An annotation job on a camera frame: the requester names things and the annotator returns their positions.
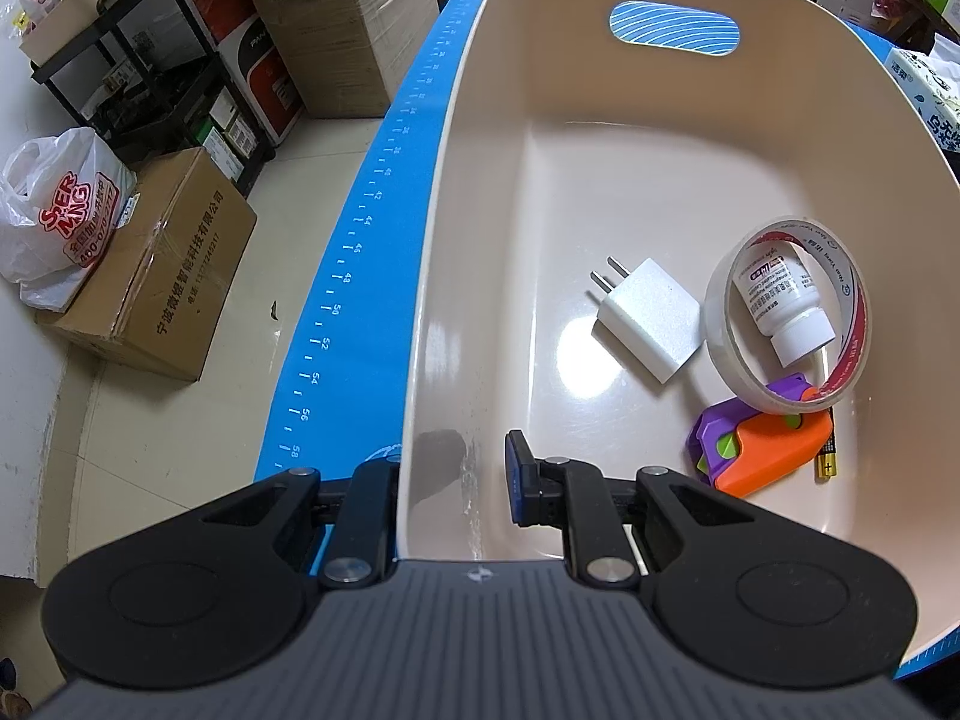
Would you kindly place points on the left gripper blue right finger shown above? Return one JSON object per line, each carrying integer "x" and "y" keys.
{"x": 588, "y": 509}

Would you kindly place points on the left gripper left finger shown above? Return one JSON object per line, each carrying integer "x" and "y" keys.
{"x": 361, "y": 512}

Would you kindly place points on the purple orange toy knife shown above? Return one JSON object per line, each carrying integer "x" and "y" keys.
{"x": 740, "y": 450}

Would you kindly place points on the blue silicone mat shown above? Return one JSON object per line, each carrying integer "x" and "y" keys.
{"x": 360, "y": 277}

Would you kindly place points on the white charger plug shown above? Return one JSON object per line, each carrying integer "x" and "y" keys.
{"x": 652, "y": 315}

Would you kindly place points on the clear tape roll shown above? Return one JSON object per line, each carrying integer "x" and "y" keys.
{"x": 844, "y": 298}

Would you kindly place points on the yellow black battery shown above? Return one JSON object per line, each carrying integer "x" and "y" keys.
{"x": 825, "y": 461}

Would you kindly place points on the white medicine bottle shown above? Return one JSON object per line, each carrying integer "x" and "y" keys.
{"x": 783, "y": 300}

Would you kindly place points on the beige plastic storage bin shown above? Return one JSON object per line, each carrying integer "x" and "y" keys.
{"x": 675, "y": 202}

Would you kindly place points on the brown cardboard box on floor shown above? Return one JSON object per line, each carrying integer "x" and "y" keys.
{"x": 154, "y": 301}

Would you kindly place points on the white red plastic bag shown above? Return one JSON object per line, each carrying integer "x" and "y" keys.
{"x": 62, "y": 198}

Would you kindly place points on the large stacked cardboard box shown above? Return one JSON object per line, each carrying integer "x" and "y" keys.
{"x": 348, "y": 57}

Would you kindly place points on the black metal shelf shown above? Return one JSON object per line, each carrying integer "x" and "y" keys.
{"x": 164, "y": 88}

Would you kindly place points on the white tissue pack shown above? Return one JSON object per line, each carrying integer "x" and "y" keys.
{"x": 931, "y": 83}

